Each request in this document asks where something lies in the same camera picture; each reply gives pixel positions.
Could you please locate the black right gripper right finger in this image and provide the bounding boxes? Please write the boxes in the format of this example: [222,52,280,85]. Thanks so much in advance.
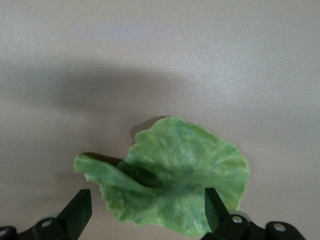
[201,187,266,240]

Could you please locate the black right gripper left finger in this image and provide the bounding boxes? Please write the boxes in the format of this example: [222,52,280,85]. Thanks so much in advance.
[16,188,93,240]

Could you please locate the green lettuce leaf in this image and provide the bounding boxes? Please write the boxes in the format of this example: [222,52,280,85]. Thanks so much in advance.
[73,115,250,237]

